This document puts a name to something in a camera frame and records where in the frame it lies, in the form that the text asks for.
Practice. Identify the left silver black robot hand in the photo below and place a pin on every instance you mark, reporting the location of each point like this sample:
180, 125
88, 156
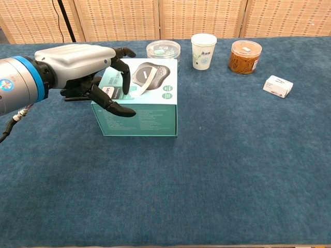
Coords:
75, 62

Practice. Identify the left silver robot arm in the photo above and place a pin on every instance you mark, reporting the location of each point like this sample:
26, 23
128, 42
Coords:
18, 82

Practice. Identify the green paper speaker box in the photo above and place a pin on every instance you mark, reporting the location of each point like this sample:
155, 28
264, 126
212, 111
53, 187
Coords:
155, 118

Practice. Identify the small white staple box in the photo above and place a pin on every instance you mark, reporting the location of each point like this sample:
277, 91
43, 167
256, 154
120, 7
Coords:
278, 86

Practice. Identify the black stapler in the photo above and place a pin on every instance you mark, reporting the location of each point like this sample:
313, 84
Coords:
73, 98

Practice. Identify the black tripod stand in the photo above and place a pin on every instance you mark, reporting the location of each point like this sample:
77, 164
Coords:
66, 20

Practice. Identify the clear jar of binder clips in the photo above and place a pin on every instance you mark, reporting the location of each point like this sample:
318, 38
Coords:
163, 50

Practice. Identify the white paper cup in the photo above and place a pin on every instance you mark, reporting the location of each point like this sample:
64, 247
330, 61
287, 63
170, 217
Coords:
203, 54

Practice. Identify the clear jar of rubber bands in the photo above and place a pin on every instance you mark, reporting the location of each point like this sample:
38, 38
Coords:
244, 58

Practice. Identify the bamboo folding screen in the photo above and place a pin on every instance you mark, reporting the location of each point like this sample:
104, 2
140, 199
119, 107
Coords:
284, 18

